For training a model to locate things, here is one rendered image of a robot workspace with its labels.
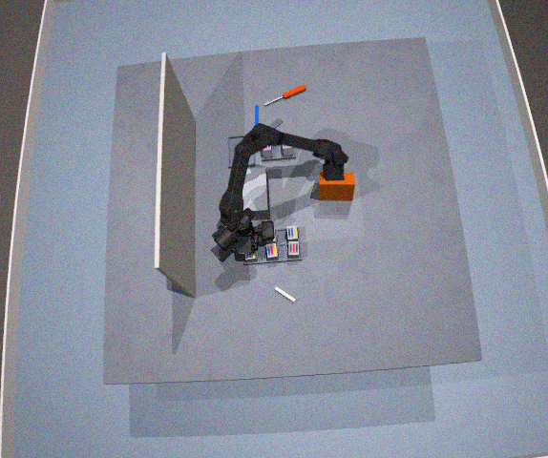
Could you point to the orange-handled screwdriver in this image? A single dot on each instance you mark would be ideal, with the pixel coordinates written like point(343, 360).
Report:
point(289, 93)

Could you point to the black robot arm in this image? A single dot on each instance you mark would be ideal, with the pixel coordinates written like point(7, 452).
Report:
point(233, 217)

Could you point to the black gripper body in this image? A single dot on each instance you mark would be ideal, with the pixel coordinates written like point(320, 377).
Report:
point(265, 230)

